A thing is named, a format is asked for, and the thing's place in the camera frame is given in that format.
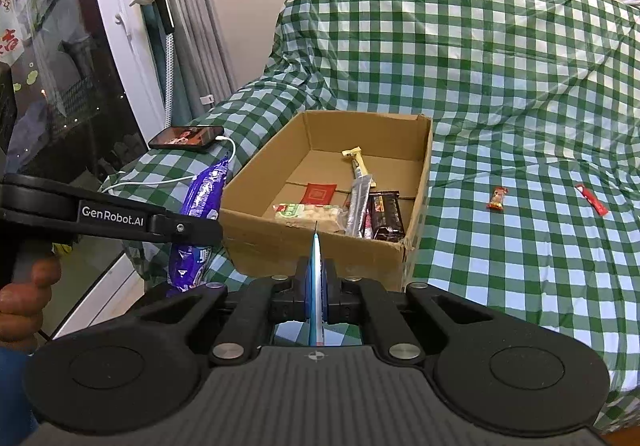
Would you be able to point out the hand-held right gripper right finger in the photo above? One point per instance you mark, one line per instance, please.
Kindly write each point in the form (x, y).
(329, 291)

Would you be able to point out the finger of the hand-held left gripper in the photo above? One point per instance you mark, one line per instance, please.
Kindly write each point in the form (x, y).
(195, 231)

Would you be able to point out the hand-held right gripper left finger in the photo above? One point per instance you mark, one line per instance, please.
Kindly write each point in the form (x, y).
(304, 291)

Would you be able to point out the cardboard box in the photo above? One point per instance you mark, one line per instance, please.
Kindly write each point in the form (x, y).
(310, 258)

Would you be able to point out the large purple snack packet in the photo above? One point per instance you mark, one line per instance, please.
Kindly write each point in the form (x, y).
(200, 191)

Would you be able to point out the green white snack packet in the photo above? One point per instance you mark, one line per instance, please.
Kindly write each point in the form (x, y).
(310, 215)

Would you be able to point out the long silver clear packet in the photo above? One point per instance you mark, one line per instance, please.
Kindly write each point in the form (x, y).
(357, 206)

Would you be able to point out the dark chocolate bar packet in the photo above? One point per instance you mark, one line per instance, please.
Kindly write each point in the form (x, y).
(386, 218)

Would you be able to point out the yellow snack bar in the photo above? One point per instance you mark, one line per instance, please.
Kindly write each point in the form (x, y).
(359, 169)

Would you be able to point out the person's left hand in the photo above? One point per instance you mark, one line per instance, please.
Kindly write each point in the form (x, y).
(25, 311)

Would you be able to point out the black smartphone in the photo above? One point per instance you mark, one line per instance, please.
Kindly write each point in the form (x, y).
(187, 137)

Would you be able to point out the white plastic clip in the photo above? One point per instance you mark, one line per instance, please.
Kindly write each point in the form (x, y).
(207, 100)

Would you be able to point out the small red candy packet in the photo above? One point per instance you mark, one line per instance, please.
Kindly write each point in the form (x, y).
(497, 200)

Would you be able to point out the garment steamer on stand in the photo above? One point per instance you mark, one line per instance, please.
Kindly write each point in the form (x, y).
(200, 26)

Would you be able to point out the black garment steamer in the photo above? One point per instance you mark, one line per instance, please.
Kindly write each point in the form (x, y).
(162, 1)

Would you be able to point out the green checkered cloth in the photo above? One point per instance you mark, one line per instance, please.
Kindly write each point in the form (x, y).
(500, 76)

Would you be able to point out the thin red stick packet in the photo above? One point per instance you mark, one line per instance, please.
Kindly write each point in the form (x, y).
(590, 200)

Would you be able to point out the white window frame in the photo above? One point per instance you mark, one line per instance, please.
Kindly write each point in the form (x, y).
(120, 41)

